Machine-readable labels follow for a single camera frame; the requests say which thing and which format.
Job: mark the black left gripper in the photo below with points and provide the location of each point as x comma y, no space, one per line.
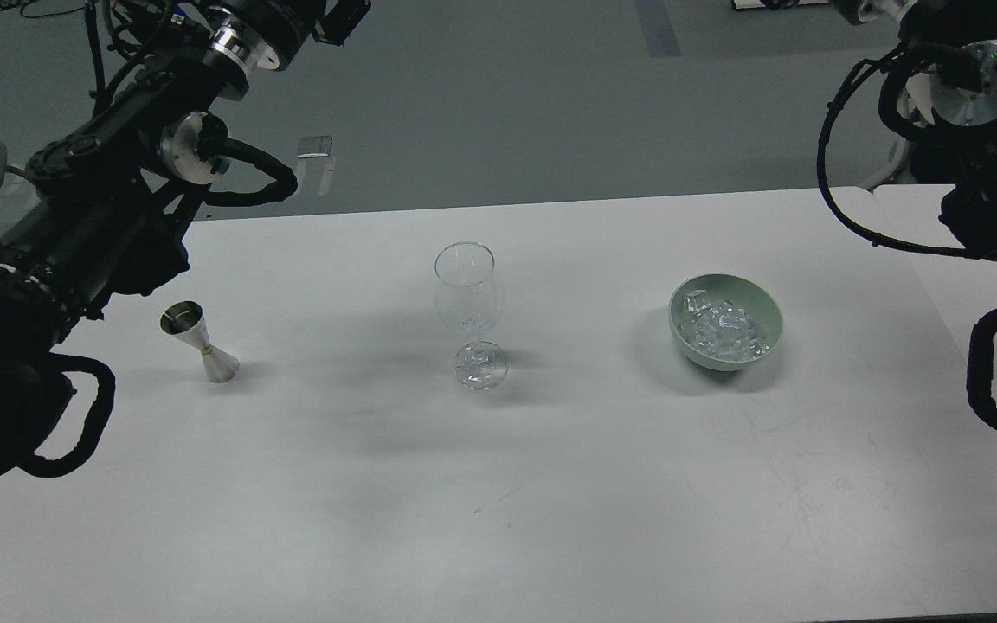
268,34

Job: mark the steel cocktail jigger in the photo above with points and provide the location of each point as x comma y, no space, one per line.
185,322

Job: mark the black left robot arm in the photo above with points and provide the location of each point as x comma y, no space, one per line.
117,195

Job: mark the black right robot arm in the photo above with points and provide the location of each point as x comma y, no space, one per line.
939,91

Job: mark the clear wine glass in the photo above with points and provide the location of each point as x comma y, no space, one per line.
468,299

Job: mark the pile of ice cubes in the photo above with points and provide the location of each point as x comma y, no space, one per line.
722,330

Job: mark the metal floor plate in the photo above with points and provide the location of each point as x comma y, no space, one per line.
314,147

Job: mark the green ceramic bowl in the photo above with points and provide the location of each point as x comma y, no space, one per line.
742,292

